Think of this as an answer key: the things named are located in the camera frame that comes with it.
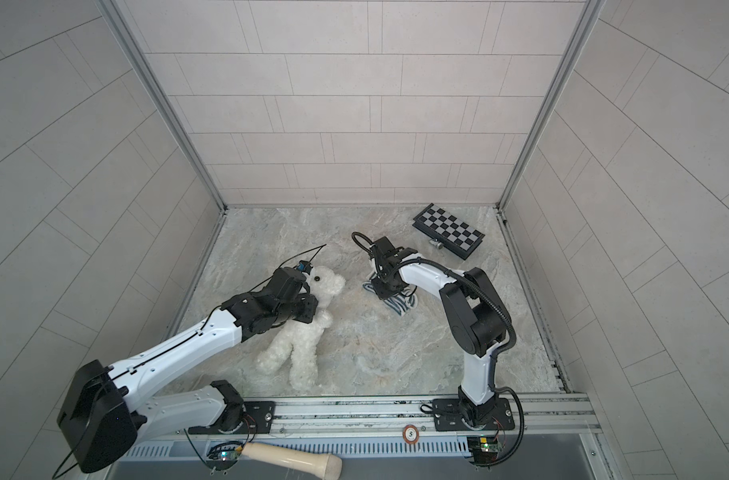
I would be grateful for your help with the circuit board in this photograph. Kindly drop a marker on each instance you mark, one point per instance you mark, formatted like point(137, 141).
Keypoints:
point(484, 450)
point(225, 455)

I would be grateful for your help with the left circuit board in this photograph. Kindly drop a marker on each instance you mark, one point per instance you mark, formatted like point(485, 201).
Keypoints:
point(225, 455)

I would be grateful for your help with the white teddy bear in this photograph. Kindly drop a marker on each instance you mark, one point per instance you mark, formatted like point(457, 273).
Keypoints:
point(299, 341)

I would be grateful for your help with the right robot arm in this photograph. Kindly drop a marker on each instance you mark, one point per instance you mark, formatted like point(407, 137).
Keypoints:
point(478, 320)

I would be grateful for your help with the blue white striped sweater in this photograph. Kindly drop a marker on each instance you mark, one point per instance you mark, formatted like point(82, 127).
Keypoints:
point(401, 304)

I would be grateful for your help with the black white checkerboard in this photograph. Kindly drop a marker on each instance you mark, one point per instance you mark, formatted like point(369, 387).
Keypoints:
point(448, 231)

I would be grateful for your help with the aluminium mounting rail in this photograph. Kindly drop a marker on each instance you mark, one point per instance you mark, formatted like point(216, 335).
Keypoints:
point(352, 414)

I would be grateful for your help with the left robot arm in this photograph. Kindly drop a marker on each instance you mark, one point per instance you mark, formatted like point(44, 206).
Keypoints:
point(109, 408)

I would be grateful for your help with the red round sticker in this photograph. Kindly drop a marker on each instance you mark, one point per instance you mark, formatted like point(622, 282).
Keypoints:
point(411, 434)

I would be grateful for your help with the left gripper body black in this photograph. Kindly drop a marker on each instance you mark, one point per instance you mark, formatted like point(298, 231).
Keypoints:
point(282, 314)

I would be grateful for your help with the right circuit board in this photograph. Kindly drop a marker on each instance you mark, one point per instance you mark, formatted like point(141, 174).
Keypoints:
point(484, 450)

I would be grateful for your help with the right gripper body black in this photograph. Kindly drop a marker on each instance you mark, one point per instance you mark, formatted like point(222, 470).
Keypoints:
point(385, 278)

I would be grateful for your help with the beige cylindrical handle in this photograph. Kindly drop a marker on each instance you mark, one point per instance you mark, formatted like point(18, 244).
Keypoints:
point(323, 466)

